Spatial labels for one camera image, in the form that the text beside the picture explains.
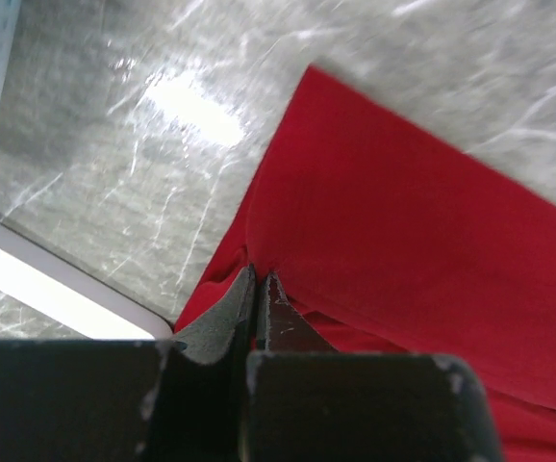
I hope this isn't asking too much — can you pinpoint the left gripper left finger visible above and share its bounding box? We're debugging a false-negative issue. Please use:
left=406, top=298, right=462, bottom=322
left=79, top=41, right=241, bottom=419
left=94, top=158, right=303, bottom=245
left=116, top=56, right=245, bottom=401
left=0, top=267, right=256, bottom=461

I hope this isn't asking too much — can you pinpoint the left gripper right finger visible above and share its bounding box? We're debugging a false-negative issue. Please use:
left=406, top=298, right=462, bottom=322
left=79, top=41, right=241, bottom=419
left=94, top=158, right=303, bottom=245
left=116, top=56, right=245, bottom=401
left=246, top=274, right=503, bottom=461

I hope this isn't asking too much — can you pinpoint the dark red t shirt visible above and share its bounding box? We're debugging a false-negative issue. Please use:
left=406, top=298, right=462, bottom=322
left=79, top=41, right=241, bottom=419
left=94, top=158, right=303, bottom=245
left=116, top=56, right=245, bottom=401
left=175, top=66, right=556, bottom=461

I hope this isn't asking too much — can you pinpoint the white clothes rack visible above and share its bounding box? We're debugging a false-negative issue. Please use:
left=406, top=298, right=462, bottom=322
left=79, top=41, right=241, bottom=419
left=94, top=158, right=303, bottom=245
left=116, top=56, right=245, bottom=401
left=0, top=222, right=172, bottom=340

